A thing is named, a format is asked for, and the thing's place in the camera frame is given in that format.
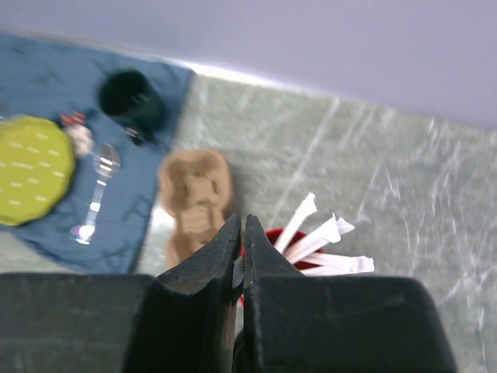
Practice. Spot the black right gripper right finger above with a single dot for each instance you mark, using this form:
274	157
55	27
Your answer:
351	323

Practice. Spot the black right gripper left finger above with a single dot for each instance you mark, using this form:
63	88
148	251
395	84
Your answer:
179	321

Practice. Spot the brown pulp cup carrier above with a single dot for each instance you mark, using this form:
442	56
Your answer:
196	189

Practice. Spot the silver spoon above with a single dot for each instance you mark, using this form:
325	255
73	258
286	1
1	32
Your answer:
106	163

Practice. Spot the yellow-green dotted plate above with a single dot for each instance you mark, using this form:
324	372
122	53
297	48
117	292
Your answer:
37	164

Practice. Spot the dark green mug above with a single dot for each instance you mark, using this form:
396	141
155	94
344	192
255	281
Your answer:
128	98

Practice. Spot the blue alphabet cloth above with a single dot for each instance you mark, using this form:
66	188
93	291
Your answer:
43	79

